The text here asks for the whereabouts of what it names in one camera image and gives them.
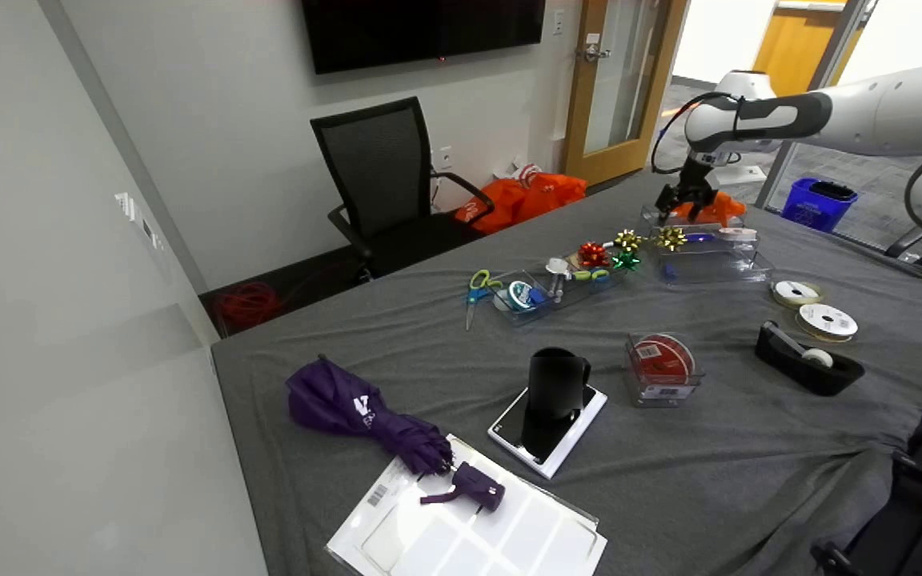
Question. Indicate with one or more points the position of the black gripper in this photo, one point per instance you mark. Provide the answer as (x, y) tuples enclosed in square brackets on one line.
[(691, 187)]

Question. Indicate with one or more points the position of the yellow gold gift bow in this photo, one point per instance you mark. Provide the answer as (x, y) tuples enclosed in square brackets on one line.
[(669, 239)]

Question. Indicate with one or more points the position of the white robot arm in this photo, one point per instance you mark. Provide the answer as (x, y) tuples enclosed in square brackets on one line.
[(878, 115)]

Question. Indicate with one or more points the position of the clear right plastic tray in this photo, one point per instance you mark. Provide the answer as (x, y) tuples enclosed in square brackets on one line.
[(707, 262)]

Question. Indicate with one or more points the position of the gold bow beside left tray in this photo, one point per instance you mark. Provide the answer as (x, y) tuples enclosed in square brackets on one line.
[(630, 241)]

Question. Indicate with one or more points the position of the red gift bow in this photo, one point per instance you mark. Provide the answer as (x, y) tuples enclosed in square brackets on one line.
[(592, 254)]

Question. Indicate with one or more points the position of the blue recycling bin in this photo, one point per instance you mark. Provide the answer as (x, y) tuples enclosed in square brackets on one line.
[(818, 201)]

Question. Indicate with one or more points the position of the white silver bow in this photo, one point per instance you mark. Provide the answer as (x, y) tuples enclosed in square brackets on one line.
[(558, 274)]

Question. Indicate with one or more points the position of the white ribbon spool far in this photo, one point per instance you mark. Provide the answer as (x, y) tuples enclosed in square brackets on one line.
[(794, 292)]

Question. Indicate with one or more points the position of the white ribbon spool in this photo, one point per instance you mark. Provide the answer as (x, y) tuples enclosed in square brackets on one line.
[(828, 320), (794, 292)]

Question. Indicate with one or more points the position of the wooden glass door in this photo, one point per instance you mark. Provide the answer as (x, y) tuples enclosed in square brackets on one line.
[(626, 52)]

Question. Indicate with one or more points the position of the red ribbon spool in case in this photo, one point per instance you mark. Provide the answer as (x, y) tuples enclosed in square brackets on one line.
[(663, 370)]

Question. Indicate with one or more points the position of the orange bag on floor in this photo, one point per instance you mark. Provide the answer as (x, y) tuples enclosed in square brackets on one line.
[(521, 199)]

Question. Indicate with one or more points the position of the white ribbon spool near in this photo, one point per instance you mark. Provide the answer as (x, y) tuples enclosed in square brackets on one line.
[(828, 320)]

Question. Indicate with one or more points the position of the blue tape roll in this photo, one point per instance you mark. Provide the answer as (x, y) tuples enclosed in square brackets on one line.
[(525, 294)]

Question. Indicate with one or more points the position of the grey table cloth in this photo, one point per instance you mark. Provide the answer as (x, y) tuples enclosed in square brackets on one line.
[(738, 482)]

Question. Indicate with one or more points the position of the black tape dispenser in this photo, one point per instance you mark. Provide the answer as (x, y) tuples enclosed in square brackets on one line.
[(815, 370)]

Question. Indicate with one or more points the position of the black mug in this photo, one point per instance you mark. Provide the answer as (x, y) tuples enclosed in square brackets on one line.
[(555, 380)]

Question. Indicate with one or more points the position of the white box with black tablet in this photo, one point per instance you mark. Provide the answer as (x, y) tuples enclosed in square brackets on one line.
[(540, 441)]

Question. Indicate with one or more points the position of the black mesh office chair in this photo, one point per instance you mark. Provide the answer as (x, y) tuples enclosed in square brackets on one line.
[(382, 169)]

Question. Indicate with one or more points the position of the white label sheet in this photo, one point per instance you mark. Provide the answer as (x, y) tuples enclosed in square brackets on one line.
[(479, 518)]

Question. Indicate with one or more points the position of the purple folded umbrella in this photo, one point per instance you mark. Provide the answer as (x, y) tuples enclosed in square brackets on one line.
[(337, 401)]

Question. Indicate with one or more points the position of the green handled scissors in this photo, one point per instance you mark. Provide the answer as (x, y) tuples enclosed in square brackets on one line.
[(479, 288)]

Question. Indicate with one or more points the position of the wall mounted black television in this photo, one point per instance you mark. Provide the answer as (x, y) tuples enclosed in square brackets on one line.
[(369, 34)]

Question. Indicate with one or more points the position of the white wall outlet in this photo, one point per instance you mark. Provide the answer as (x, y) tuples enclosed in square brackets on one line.
[(130, 204)]

